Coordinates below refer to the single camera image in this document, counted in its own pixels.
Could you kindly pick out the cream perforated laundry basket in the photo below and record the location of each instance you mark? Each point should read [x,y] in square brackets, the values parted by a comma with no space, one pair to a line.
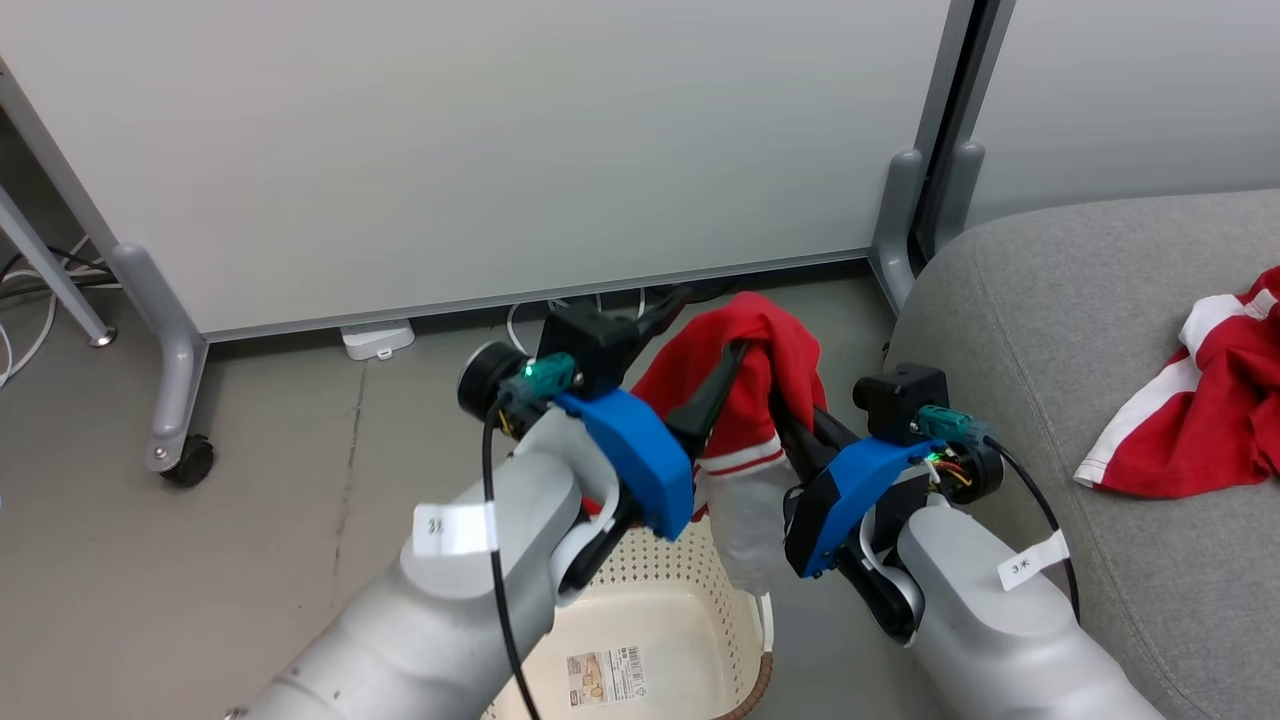
[660,620]

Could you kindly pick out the grey partition post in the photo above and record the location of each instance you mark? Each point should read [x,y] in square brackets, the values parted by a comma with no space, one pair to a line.
[905,200]
[960,180]
[170,340]

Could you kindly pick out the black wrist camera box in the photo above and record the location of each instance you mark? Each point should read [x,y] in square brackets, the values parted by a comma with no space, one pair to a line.
[900,400]
[595,345]

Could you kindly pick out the black caster wheel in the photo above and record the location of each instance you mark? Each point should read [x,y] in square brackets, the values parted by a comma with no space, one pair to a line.
[190,462]

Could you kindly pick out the grey fabric sofa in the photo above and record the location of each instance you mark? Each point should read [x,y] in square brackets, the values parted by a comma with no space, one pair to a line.
[1050,330]

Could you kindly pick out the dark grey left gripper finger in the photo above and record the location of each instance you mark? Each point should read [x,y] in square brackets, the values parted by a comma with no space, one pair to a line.
[705,400]
[668,308]

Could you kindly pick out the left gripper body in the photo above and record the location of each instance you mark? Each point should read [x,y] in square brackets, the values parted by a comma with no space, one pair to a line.
[640,450]

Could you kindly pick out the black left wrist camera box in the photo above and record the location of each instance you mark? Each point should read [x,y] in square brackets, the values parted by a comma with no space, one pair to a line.
[595,345]

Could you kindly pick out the white partition panel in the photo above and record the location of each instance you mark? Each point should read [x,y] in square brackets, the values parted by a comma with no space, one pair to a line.
[500,150]
[1130,100]

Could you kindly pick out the red white wide-striped garment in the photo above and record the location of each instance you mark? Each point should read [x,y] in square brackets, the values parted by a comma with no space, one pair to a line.
[1200,420]

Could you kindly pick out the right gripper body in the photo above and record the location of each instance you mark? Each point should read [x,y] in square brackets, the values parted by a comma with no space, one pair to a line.
[850,480]

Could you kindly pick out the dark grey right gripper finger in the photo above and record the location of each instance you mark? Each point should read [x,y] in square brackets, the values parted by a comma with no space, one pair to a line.
[805,445]
[838,430]

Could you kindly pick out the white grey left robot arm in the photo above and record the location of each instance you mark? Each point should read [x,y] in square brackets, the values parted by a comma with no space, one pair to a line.
[400,640]

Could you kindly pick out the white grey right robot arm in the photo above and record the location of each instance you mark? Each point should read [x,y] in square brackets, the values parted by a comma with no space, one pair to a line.
[1000,650]

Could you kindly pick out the red garment with white hem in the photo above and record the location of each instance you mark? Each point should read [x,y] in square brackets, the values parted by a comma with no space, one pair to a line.
[770,340]

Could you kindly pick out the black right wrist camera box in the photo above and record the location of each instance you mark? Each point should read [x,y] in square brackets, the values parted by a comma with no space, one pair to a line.
[900,400]

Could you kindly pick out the printed basket label sticker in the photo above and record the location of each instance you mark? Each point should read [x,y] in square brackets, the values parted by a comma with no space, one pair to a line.
[607,677]

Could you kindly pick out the grey metal desk frame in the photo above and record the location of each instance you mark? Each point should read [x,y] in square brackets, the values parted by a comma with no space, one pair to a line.
[60,280]

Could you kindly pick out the white power adapter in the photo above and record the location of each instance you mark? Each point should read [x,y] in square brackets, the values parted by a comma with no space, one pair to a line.
[378,340]

